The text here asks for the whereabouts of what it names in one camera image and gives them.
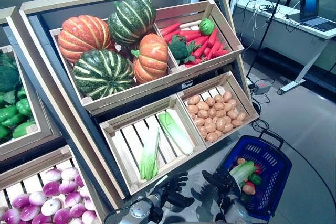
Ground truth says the large flat orange pumpkin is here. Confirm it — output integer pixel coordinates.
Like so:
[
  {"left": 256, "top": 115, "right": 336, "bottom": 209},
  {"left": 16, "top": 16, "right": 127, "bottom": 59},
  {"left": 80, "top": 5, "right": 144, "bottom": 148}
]
[{"left": 57, "top": 15, "right": 117, "bottom": 64}]

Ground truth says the pile of purple turnips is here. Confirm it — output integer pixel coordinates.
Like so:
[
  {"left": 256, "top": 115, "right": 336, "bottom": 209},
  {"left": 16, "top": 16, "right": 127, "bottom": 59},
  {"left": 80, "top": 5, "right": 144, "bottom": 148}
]
[{"left": 0, "top": 145, "right": 106, "bottom": 224}]

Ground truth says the orange brown potato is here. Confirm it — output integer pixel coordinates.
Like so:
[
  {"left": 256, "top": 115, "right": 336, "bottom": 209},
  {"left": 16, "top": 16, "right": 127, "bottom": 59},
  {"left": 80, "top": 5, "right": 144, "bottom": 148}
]
[{"left": 241, "top": 183, "right": 256, "bottom": 196}]

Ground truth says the black desk cable bundle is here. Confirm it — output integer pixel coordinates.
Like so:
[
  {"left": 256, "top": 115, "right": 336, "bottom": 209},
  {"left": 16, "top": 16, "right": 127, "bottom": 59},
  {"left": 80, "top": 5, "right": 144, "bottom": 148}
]
[{"left": 258, "top": 0, "right": 281, "bottom": 15}]

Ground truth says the wooden display stand with peppers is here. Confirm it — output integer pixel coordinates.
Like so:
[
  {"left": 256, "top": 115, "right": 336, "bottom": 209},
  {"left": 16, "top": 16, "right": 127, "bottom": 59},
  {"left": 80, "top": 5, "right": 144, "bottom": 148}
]
[{"left": 0, "top": 6, "right": 127, "bottom": 224}]

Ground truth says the grey power box red button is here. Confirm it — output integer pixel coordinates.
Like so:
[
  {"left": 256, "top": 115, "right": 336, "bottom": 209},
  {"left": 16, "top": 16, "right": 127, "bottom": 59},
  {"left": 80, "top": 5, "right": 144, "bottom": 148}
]
[{"left": 252, "top": 80, "right": 274, "bottom": 95}]

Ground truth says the wooden pepper crate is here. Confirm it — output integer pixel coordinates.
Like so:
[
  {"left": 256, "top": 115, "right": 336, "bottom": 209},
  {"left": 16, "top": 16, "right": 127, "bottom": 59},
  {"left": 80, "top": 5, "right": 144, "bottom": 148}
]
[{"left": 0, "top": 45, "right": 43, "bottom": 147}]

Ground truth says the tall orange pumpkin green stem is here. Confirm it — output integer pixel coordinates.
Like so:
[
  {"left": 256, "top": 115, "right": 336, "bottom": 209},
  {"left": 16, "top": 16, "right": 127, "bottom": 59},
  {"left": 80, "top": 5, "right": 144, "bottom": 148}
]
[{"left": 131, "top": 33, "right": 169, "bottom": 85}]

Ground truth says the big dark broccoli head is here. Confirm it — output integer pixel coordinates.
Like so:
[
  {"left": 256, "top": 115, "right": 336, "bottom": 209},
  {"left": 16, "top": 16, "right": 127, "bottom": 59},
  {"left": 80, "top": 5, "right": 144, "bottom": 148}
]
[{"left": 0, "top": 52, "right": 22, "bottom": 93}]

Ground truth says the wooden vegetable display stand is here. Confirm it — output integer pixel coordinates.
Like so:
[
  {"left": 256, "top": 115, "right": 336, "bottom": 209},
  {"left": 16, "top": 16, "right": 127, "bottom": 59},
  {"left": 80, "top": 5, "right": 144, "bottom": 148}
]
[{"left": 19, "top": 0, "right": 255, "bottom": 210}]

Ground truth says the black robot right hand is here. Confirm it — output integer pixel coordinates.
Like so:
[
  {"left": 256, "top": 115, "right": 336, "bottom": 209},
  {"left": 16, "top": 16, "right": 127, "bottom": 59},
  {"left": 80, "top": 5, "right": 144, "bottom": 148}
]
[{"left": 202, "top": 167, "right": 242, "bottom": 200}]

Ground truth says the leek right in crate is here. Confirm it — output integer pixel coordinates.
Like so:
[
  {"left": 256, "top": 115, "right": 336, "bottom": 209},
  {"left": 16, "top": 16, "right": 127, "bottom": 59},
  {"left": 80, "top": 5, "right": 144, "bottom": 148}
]
[{"left": 157, "top": 110, "right": 195, "bottom": 156}]

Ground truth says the large wooden pumpkin crate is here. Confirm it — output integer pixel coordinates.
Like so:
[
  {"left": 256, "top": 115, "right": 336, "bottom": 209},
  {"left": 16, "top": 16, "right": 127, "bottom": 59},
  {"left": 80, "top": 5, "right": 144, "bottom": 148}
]
[{"left": 49, "top": 18, "right": 182, "bottom": 116}]

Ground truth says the wooden carrot crate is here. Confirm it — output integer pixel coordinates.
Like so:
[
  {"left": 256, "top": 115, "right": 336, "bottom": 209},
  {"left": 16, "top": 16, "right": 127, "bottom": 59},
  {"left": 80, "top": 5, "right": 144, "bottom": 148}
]
[{"left": 154, "top": 0, "right": 245, "bottom": 74}]

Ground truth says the green striped pumpkin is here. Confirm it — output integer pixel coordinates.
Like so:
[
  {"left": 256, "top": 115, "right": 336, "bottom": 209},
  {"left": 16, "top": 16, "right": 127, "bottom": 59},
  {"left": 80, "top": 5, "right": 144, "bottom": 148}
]
[
  {"left": 72, "top": 49, "right": 135, "bottom": 101},
  {"left": 107, "top": 0, "right": 157, "bottom": 47}
]

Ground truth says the long slim napa cabbage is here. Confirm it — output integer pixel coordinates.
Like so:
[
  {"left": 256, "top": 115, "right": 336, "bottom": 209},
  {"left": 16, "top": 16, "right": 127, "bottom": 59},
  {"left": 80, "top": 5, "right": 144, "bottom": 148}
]
[{"left": 139, "top": 126, "right": 161, "bottom": 182}]

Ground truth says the blue plastic shopping basket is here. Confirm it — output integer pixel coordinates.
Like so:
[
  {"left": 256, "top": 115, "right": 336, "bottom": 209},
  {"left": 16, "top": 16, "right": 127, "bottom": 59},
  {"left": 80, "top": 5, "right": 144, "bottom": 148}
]
[{"left": 219, "top": 134, "right": 293, "bottom": 221}]

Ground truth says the black floor cable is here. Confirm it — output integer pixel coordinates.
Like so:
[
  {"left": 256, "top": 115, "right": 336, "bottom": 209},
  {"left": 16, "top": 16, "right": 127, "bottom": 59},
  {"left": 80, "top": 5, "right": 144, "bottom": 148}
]
[{"left": 251, "top": 119, "right": 336, "bottom": 201}]

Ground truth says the wooden cabbage crate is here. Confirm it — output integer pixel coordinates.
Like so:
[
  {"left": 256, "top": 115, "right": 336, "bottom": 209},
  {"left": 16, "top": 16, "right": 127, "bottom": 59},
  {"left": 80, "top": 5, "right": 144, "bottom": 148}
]
[{"left": 99, "top": 95, "right": 208, "bottom": 196}]

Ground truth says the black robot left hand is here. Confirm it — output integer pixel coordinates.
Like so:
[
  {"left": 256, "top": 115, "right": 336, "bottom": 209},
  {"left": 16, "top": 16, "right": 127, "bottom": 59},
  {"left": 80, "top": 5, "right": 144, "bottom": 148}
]
[{"left": 163, "top": 171, "right": 196, "bottom": 208}]

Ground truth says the small green pepper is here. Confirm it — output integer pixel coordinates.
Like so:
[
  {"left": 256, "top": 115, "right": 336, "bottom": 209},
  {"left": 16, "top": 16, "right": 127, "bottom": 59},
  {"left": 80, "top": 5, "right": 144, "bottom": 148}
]
[{"left": 248, "top": 173, "right": 263, "bottom": 186}]

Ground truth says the napa cabbage with curly leaves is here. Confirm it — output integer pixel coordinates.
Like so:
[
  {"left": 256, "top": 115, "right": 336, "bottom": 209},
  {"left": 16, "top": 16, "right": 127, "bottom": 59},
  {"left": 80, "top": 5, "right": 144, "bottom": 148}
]
[{"left": 229, "top": 160, "right": 259, "bottom": 187}]

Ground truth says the black slanted stand pole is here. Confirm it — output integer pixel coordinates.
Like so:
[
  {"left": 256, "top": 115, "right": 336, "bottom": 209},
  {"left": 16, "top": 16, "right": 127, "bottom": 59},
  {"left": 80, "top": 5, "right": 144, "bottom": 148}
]
[{"left": 246, "top": 0, "right": 295, "bottom": 78}]

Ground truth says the white hanging cable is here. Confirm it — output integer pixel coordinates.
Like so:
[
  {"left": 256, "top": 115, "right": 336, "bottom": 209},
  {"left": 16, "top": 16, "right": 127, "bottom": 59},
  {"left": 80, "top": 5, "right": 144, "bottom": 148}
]
[{"left": 248, "top": 0, "right": 260, "bottom": 49}]

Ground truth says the round light green cabbage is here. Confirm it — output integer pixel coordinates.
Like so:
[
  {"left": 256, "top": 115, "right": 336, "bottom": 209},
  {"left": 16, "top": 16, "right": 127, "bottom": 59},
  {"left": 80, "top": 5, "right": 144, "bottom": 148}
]
[{"left": 198, "top": 18, "right": 216, "bottom": 36}]

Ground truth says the wooden potato crate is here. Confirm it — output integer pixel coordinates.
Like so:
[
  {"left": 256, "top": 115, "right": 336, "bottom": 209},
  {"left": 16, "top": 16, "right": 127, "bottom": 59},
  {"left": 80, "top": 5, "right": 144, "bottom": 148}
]
[{"left": 177, "top": 71, "right": 260, "bottom": 148}]

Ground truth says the white office desk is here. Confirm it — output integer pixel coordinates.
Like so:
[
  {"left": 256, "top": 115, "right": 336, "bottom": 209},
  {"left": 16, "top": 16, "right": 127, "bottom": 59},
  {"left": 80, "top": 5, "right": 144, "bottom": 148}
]
[{"left": 233, "top": 0, "right": 336, "bottom": 96}]

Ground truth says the black basket handle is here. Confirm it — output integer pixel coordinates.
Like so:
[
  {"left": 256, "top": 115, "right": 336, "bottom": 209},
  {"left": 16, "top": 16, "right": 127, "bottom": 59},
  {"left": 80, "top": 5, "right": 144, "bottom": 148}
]
[{"left": 258, "top": 130, "right": 285, "bottom": 152}]

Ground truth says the open grey laptop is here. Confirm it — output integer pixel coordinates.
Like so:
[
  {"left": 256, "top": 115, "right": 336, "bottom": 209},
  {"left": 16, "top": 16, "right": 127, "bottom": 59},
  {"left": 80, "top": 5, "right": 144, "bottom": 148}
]
[{"left": 299, "top": 0, "right": 336, "bottom": 32}]

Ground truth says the dark green broccoli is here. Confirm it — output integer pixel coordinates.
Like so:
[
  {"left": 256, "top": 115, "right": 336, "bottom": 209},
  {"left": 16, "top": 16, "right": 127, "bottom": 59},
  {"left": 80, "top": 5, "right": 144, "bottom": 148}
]
[{"left": 167, "top": 35, "right": 196, "bottom": 65}]

